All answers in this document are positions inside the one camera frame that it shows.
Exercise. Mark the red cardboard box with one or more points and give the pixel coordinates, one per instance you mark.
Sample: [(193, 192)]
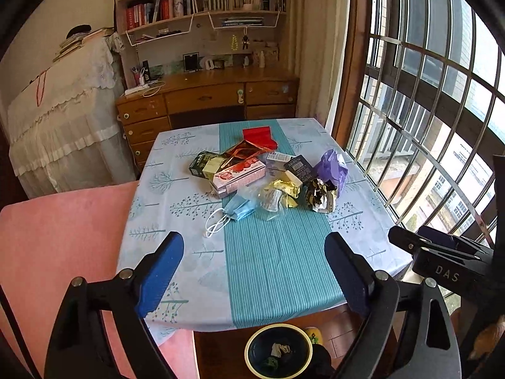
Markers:
[(258, 138)]

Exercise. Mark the white drawer lock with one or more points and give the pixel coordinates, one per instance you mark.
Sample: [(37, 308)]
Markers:
[(239, 96)]

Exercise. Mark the black picture frame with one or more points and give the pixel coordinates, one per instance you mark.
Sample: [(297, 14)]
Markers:
[(191, 62)]

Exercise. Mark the blue face mask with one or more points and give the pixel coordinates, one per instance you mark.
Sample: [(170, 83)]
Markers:
[(238, 209)]

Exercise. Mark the wooden bookshelf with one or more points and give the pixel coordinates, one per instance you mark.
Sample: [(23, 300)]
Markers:
[(205, 41)]

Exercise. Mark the black cap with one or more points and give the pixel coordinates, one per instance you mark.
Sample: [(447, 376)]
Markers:
[(79, 29)]

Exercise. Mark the pink strawberry print box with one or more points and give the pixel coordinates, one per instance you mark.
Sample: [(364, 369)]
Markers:
[(236, 175)]

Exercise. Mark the pink blanket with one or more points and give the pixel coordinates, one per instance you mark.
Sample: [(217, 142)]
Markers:
[(59, 237)]

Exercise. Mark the green cardboard box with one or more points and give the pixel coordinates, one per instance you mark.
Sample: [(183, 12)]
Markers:
[(199, 164)]

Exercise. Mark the white bottle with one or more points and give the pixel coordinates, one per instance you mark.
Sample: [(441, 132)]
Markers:
[(261, 58)]

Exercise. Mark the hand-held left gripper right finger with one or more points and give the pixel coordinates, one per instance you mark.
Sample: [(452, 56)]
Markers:
[(347, 268)]

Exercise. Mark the stack of books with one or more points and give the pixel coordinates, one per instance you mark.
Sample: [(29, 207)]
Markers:
[(75, 43)]

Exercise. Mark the beige storage box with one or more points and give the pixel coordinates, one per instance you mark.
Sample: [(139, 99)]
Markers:
[(271, 55)]

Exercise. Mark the crumpled grey wrapper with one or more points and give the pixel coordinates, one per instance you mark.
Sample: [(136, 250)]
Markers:
[(280, 349)]

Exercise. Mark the black bin with yellow rim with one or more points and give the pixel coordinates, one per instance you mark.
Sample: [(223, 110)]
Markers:
[(260, 351)]

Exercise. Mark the white power strip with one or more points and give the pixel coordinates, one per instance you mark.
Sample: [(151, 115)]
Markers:
[(136, 90)]

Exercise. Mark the wooden desk with drawers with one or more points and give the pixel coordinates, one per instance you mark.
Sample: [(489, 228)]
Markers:
[(205, 96)]

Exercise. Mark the row of shelf books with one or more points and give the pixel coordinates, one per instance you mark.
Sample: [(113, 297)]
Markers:
[(221, 0)]

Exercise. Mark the yellow foil wrapper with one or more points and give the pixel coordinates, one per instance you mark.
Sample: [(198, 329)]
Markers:
[(282, 187)]

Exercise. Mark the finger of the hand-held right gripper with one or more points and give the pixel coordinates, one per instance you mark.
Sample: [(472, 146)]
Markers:
[(442, 237), (406, 241)]

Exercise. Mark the person's right hand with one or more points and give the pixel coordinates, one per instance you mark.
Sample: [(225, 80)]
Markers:
[(491, 337)]

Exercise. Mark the black box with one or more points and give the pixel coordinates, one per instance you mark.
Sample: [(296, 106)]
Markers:
[(300, 167)]

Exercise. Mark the clear plastic bag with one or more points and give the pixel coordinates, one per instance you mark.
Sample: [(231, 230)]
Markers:
[(272, 205)]

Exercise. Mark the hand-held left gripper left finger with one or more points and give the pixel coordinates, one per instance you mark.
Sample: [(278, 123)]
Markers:
[(161, 272)]

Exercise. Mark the yellow knitted slipper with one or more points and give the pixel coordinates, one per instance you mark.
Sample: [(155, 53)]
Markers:
[(313, 335)]

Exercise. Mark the beige curtain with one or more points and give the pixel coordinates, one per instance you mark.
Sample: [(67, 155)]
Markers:
[(315, 47)]

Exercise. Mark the purple plastic bag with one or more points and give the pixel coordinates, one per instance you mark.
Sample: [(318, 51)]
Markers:
[(331, 169)]

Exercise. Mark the black hanging figure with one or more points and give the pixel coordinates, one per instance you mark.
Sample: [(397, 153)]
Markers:
[(245, 41)]

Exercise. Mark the pink pen holder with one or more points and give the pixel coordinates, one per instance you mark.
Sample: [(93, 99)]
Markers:
[(137, 77)]

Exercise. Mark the black gold wrapper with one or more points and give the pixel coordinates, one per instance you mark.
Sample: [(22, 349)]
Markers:
[(317, 195)]

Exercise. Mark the blue white patterned box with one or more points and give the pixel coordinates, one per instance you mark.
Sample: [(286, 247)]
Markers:
[(276, 157)]

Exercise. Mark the leaf print tablecloth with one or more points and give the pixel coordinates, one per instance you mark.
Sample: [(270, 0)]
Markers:
[(276, 252)]

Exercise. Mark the window with metal grille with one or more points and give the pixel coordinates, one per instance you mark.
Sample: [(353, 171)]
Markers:
[(434, 87)]

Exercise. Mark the person's dark trouser leg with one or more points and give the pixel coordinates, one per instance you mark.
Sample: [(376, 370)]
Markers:
[(317, 363)]

